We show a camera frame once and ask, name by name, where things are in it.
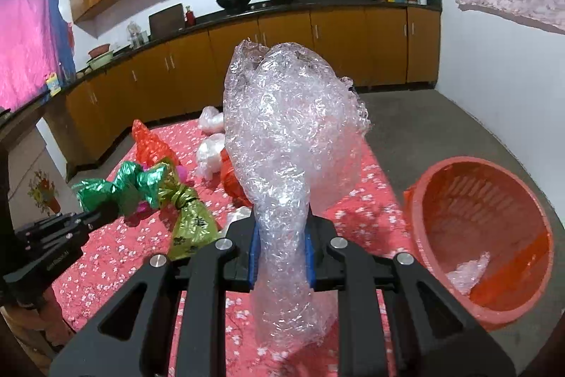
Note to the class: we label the red basin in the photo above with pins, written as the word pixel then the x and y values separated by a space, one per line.
pixel 99 49

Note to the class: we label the shiny green plastic bag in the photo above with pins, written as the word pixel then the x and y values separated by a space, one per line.
pixel 128 187

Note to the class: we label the pink plastic scrap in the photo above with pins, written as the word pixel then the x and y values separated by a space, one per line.
pixel 181 172

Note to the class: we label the clear bubble wrap sheet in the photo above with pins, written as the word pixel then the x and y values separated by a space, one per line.
pixel 287 129

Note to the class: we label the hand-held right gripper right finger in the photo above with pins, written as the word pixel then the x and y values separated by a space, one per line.
pixel 311 262

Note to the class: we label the pink and blue hanging cloth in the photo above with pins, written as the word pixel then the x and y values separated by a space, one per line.
pixel 31 45

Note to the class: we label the yellow carton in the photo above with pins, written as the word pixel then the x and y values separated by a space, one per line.
pixel 54 84

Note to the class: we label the yellow-green printed plastic bag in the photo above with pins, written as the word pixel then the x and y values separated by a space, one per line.
pixel 194 231

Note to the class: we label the wooden base kitchen cabinets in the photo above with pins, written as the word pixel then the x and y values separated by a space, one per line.
pixel 344 45

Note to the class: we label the small bubble wrap piece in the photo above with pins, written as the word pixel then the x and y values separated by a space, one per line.
pixel 468 273

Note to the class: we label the glass jar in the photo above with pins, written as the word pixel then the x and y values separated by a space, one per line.
pixel 134 34

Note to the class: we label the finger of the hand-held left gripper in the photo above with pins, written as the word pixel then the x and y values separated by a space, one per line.
pixel 48 227
pixel 99 218

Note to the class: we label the red bottle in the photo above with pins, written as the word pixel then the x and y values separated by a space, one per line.
pixel 190 17

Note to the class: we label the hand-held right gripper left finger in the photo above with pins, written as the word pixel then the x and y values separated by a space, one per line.
pixel 254 266

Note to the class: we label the dark cutting board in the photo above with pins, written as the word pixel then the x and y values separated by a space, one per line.
pixel 167 23

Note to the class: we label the person's left forearm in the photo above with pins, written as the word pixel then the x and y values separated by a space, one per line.
pixel 35 324

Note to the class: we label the cardboard box with flower print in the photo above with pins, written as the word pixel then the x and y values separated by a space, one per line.
pixel 39 178

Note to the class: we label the clear plastic bag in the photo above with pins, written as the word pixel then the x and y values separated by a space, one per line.
pixel 211 120

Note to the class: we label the red plastic basket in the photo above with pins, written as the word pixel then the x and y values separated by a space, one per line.
pixel 494 227

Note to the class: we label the black kitchen countertop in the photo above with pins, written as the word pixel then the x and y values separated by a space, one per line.
pixel 335 0

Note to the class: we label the green basin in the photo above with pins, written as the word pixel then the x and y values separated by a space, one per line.
pixel 101 61

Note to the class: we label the red plastic bag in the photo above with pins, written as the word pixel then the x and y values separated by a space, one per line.
pixel 234 178
pixel 152 143

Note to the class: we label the white plastic bag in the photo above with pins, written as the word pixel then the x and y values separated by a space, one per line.
pixel 212 158

